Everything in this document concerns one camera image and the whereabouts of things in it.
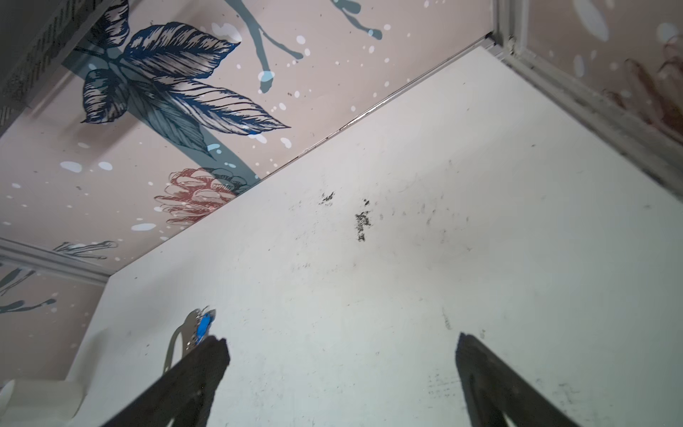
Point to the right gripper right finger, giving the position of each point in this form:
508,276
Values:
495,395

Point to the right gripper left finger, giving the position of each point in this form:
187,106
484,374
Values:
184,395

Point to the blue capped key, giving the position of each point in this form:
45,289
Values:
203,327

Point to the white ceramic mug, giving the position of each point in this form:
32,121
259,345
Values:
40,402

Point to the black slotted wall basket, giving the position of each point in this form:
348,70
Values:
36,36

